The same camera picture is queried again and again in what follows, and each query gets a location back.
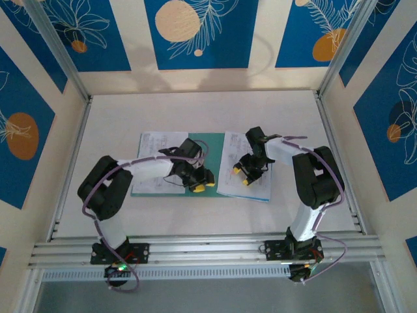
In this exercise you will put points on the black electronics box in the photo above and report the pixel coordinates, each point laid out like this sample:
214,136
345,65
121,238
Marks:
112,271
298,274

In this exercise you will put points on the short aluminium frame post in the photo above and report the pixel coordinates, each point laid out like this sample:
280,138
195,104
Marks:
382,290
31,293

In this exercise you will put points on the blue sheet under papers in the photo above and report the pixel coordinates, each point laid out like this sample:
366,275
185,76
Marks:
257,198

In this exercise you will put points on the aluminium cross rail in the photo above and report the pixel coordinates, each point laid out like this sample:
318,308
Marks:
208,251

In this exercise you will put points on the printed paper sheet with tables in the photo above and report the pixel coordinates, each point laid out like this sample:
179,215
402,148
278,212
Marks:
153,140

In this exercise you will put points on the printed paper sheet with drawings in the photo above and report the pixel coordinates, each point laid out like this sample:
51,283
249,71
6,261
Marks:
260,186

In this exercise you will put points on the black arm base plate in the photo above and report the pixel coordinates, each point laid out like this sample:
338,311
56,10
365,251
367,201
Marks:
141,254
275,251

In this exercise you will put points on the aluminium side rail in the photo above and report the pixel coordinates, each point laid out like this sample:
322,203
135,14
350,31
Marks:
325,117
81,130

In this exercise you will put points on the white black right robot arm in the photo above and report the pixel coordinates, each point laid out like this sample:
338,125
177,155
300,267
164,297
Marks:
280,151

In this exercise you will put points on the green paper folder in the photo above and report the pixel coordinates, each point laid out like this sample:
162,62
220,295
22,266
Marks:
213,153

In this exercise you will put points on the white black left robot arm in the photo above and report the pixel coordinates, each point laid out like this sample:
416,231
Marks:
150,169

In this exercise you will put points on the aluminium frame corner post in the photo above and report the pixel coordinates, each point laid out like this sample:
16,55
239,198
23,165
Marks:
58,49
345,49

